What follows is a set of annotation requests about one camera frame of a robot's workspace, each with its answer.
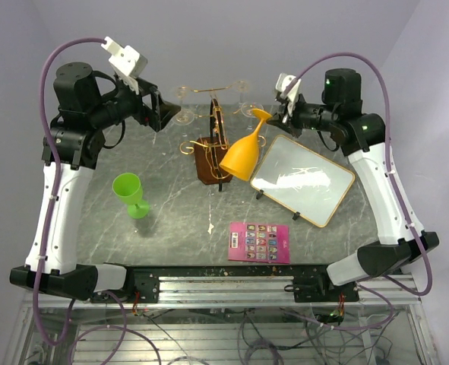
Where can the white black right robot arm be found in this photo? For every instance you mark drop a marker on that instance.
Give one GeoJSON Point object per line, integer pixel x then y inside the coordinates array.
{"type": "Point", "coordinates": [362, 138]}

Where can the green plastic goblet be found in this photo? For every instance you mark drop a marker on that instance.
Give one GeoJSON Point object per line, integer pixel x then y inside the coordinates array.
{"type": "Point", "coordinates": [127, 187]}

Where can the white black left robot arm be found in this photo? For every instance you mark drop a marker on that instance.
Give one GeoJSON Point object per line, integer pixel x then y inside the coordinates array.
{"type": "Point", "coordinates": [88, 103]}

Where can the gold wire wine glass rack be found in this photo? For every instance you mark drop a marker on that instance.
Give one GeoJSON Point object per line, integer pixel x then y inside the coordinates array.
{"type": "Point", "coordinates": [209, 151]}

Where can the clear tall champagne flute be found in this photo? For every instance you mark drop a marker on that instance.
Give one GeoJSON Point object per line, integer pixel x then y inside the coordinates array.
{"type": "Point", "coordinates": [184, 117]}

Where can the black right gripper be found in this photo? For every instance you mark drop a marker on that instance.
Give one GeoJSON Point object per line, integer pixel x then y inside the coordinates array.
{"type": "Point", "coordinates": [285, 121]}

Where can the pink sticker card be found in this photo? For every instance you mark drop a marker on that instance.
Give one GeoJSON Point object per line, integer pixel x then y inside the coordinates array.
{"type": "Point", "coordinates": [261, 243]}

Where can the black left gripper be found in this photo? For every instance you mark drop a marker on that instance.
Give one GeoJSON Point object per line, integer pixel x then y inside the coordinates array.
{"type": "Point", "coordinates": [162, 110]}

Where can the clear wine glass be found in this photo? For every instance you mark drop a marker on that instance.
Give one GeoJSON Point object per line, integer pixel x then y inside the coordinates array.
{"type": "Point", "coordinates": [180, 93]}
{"type": "Point", "coordinates": [246, 110]}
{"type": "Point", "coordinates": [242, 87]}

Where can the aluminium rail base frame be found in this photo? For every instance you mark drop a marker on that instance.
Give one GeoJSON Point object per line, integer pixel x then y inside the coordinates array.
{"type": "Point", "coordinates": [227, 315]}

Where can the orange plastic goblet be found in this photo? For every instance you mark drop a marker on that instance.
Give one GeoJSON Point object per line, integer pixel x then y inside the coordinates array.
{"type": "Point", "coordinates": [241, 158]}

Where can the gold framed mirror tray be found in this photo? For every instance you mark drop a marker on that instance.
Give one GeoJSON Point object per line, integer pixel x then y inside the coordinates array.
{"type": "Point", "coordinates": [303, 181]}

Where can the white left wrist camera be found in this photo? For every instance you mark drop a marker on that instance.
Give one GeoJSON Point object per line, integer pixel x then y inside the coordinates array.
{"type": "Point", "coordinates": [126, 61]}

